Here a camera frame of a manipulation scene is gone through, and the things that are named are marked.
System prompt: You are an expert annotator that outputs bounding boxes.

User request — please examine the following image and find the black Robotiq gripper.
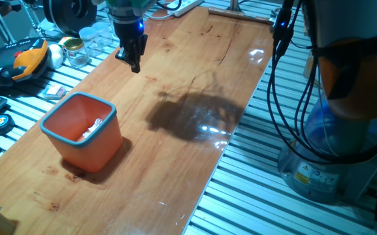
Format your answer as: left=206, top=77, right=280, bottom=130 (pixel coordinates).
left=112, top=22, right=149, bottom=74

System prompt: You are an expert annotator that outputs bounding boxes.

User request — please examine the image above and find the wooden handle claw hammer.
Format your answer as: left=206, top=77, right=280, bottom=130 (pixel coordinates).
left=207, top=6, right=279, bottom=32

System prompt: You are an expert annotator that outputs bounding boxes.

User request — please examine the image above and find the white power strip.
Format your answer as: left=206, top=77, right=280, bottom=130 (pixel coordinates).
left=167, top=0, right=205, bottom=17

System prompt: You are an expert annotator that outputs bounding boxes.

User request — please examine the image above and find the black round tape measure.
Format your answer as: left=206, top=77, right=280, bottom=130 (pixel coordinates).
left=0, top=113, right=15, bottom=136

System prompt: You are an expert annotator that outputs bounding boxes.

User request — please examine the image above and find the orange wooden board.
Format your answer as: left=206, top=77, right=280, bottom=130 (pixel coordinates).
left=0, top=6, right=276, bottom=235

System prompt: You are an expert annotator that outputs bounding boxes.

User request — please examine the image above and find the black orange teach pendant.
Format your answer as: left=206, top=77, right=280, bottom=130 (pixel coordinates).
left=0, top=37, right=50, bottom=88

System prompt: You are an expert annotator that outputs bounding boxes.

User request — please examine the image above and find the clear jar white lid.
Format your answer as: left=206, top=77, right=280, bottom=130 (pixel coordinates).
left=78, top=26, right=98, bottom=50

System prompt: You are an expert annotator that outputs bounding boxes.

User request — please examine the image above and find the black filament spool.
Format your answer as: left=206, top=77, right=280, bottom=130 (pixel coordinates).
left=42, top=0, right=98, bottom=37

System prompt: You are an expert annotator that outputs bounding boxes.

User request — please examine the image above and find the white egg-shaped object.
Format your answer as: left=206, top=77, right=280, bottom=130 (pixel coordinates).
left=46, top=43, right=65, bottom=70

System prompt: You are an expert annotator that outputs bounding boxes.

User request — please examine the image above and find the orange trash can blue rim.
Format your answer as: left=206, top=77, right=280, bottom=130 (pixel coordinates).
left=39, top=91, right=124, bottom=173

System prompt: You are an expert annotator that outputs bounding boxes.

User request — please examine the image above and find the clear plastic jar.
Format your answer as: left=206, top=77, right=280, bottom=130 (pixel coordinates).
left=91, top=21, right=114, bottom=50

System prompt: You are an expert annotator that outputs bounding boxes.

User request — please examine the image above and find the person's bare hand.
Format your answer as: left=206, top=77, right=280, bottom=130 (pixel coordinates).
left=0, top=1, right=13, bottom=16

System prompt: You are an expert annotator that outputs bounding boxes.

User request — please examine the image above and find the glass jar gold lid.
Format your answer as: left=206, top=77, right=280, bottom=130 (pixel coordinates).
left=63, top=37, right=91, bottom=69

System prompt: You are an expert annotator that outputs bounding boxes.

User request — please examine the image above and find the small clear wrapped packet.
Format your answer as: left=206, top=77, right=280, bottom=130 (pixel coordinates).
left=41, top=84, right=67, bottom=101

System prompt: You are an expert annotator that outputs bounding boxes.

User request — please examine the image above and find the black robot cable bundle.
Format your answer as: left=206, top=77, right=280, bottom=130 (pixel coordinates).
left=155, top=0, right=377, bottom=164

